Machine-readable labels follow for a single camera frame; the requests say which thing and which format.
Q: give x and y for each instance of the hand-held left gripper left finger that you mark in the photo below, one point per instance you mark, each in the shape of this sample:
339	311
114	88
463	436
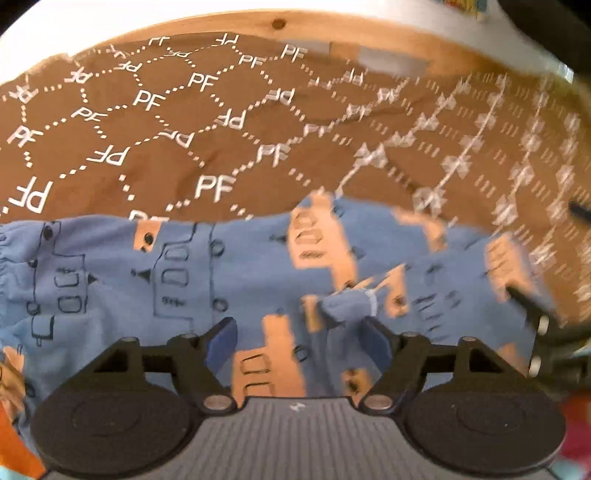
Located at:
221	340

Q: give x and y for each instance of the blue printed pants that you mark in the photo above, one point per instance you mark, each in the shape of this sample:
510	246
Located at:
115	258

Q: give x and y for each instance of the black hanging garment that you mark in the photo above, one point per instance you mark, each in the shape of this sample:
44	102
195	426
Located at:
545	23

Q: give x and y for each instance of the orange and green wall poster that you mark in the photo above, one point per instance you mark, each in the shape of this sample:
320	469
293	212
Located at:
464	5

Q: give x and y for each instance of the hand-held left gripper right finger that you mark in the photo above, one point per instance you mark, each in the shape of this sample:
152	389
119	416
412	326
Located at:
376	342

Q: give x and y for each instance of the wooden bed frame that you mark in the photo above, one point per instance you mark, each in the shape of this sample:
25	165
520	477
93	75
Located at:
258	27

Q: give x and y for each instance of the brown patterned blanket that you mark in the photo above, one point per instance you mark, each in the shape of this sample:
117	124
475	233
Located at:
138	138

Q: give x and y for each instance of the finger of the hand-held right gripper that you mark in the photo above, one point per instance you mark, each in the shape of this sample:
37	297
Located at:
581	210
531	309

